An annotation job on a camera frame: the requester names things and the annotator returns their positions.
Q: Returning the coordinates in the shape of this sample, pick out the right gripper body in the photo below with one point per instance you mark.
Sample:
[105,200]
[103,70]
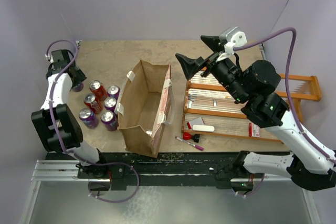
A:
[222,70]

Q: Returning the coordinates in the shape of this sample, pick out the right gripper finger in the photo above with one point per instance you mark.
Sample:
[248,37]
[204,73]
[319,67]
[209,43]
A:
[213,43]
[190,67]

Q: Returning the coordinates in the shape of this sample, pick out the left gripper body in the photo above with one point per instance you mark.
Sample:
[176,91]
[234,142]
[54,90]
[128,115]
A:
[80,76]

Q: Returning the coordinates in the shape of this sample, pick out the purple fanta can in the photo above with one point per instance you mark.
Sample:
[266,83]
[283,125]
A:
[113,91]
[110,103]
[109,119]
[88,118]
[78,87]

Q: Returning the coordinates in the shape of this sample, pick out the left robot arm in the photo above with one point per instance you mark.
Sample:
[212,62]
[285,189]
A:
[56,125]

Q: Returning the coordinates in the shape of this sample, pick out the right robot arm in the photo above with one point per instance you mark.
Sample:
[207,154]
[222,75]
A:
[310,165]

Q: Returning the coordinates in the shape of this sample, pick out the wooden shelf rack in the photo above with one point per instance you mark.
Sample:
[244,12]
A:
[231,119]

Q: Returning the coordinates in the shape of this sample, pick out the white eraser bar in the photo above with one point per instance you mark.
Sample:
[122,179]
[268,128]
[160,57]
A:
[203,128]

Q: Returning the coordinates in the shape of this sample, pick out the red staples box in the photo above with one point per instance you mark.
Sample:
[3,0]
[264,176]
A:
[254,130]

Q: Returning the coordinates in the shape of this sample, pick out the red black stamp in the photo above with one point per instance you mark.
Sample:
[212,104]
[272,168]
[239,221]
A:
[193,137]

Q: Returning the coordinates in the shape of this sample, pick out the pink marker pen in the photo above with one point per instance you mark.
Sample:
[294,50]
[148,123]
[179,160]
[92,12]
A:
[189,143]

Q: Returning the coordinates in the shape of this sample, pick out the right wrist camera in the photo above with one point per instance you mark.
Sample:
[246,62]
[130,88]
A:
[231,38]

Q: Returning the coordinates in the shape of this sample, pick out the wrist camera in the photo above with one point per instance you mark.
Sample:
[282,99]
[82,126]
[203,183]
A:
[231,38]
[58,56]

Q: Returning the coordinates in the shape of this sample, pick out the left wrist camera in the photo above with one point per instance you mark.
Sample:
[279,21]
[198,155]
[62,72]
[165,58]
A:
[58,56]

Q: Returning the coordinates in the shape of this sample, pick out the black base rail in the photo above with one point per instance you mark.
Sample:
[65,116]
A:
[188,169]

